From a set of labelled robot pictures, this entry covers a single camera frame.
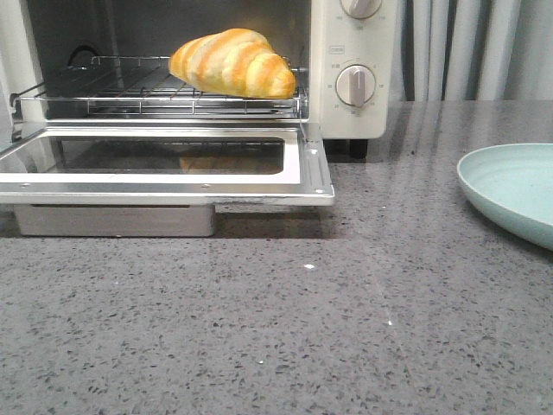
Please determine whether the oven glass door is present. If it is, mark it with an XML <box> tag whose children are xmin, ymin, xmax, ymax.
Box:
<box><xmin>1</xmin><ymin>122</ymin><xmax>334</xmax><ymax>206</ymax></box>

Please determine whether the striped orange bread roll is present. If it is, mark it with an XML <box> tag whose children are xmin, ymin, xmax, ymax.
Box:
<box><xmin>168</xmin><ymin>29</ymin><xmax>296</xmax><ymax>99</ymax></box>

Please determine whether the lower oven dial knob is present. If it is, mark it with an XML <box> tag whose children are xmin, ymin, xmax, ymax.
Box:
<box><xmin>335</xmin><ymin>65</ymin><xmax>376</xmax><ymax>108</ymax></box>

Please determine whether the oven dial knob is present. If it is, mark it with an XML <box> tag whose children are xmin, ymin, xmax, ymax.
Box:
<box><xmin>335</xmin><ymin>65</ymin><xmax>376</xmax><ymax>108</ymax></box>
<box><xmin>340</xmin><ymin>0</ymin><xmax>382</xmax><ymax>20</ymax></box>

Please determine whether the upper oven dial knob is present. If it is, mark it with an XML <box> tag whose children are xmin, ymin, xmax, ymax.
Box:
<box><xmin>340</xmin><ymin>0</ymin><xmax>382</xmax><ymax>20</ymax></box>

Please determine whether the white toaster oven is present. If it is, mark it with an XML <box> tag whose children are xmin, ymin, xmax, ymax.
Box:
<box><xmin>1</xmin><ymin>1</ymin><xmax>398</xmax><ymax>158</ymax></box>

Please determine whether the grey curtain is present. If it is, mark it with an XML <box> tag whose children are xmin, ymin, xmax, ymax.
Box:
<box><xmin>388</xmin><ymin>0</ymin><xmax>553</xmax><ymax>103</ymax></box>

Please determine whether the light green round plate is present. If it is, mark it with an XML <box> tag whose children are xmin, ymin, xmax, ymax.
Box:
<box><xmin>457</xmin><ymin>143</ymin><xmax>552</xmax><ymax>250</ymax></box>

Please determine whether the oven door handle bar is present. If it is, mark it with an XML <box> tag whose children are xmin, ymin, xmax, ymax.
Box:
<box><xmin>13</xmin><ymin>204</ymin><xmax>215</xmax><ymax>237</ymax></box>

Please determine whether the metal wire oven rack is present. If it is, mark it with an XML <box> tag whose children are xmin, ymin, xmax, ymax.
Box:
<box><xmin>10</xmin><ymin>55</ymin><xmax>308</xmax><ymax>121</ymax></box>

